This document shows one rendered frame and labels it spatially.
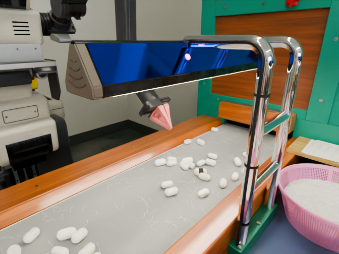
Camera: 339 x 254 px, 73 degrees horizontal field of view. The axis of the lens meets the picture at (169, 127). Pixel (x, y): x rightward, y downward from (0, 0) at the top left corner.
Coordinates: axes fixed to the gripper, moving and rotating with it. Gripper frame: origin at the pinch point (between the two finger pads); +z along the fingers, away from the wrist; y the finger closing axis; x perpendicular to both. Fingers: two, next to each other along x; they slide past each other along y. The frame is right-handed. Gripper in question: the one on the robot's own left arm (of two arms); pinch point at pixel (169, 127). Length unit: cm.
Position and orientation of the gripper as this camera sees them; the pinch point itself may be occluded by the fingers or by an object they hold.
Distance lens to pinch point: 71.6
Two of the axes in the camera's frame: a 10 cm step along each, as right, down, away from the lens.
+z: 5.6, 7.9, -2.6
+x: -4.7, 5.5, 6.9
